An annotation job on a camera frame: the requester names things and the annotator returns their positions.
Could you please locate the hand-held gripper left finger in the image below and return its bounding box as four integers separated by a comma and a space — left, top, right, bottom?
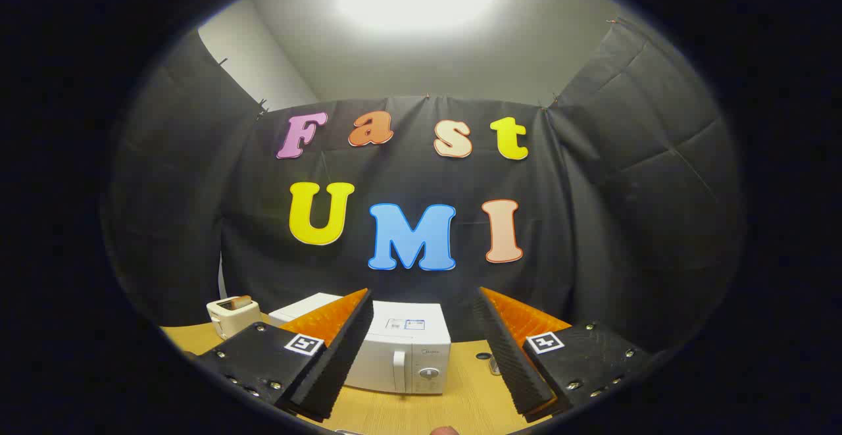
195, 288, 374, 422

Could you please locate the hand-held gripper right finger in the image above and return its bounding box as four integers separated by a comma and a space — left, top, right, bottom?
472, 287, 652, 422

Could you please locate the white microwave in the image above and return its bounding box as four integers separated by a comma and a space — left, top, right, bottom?
268, 292, 452, 395

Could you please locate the white toaster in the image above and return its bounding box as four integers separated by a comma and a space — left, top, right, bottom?
207, 295, 262, 340

